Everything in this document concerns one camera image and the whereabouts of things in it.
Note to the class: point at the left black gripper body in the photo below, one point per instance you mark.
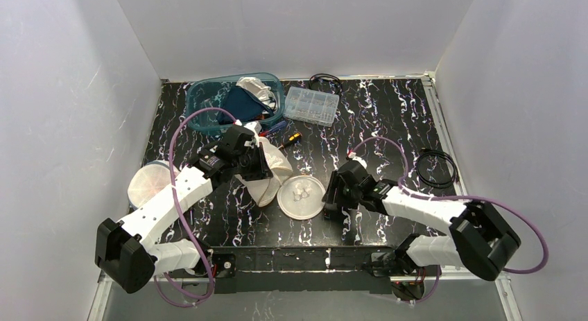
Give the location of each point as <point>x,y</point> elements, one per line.
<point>256,166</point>

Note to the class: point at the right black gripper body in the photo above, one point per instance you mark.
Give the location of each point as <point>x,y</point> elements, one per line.
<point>331,201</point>

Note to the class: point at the dark blue lace bra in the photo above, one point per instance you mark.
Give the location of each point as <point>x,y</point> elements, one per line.
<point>244,105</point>

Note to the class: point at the teal plastic bin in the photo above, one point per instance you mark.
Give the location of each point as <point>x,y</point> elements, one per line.
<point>208,95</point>

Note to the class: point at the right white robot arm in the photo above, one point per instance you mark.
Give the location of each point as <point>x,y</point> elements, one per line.
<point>473,234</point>

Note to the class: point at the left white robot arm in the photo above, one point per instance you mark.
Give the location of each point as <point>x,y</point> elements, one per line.
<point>127,250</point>

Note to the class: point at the red blue screwdriver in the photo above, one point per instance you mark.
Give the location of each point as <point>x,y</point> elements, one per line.
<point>275,128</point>

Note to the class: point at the yellow black screwdriver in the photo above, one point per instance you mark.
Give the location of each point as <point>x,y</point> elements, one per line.
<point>293,139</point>

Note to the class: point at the white cloth in bin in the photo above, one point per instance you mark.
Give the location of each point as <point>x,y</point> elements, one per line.
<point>260,91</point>

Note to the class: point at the clear plastic screw box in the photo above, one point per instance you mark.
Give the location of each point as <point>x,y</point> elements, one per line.
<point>311,106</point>

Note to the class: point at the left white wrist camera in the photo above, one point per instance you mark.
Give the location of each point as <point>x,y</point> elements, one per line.
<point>254,126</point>

